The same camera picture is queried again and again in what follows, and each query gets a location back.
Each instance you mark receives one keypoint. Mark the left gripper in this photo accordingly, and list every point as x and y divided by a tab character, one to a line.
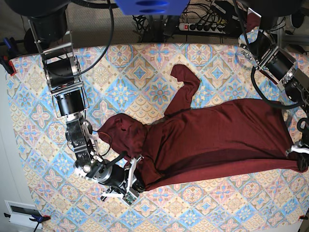
302	157

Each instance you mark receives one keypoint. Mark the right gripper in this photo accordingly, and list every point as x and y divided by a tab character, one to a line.
121	180

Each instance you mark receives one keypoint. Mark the dark red t-shirt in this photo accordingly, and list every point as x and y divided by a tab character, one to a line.
186	145

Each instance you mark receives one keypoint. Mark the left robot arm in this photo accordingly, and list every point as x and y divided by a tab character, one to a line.
262	142

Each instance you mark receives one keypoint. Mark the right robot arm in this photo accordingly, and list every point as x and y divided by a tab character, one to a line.
52	36

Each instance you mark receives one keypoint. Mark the orange clamp lower right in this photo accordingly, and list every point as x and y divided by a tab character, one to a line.
304	217

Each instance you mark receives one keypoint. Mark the blue orange clamp lower left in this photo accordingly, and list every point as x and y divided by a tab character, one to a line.
33	218

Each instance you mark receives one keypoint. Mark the blue orange clamp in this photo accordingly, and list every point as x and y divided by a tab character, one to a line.
33	218
5	60

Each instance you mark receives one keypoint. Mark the patterned tablecloth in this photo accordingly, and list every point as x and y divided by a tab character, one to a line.
135	79

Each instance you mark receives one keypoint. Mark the white power strip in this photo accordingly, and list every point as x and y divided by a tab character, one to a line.
207	27

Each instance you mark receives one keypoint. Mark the black round stool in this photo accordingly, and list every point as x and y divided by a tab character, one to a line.
29	43

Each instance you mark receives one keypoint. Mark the blue orange clamp upper left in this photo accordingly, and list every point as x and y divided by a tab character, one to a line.
5	60

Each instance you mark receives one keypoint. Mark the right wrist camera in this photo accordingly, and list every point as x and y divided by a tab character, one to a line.
129	198

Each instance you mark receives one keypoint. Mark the white wall vent box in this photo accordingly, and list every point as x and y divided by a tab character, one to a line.
20	214

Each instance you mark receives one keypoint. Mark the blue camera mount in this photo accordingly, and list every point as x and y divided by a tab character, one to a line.
152	7

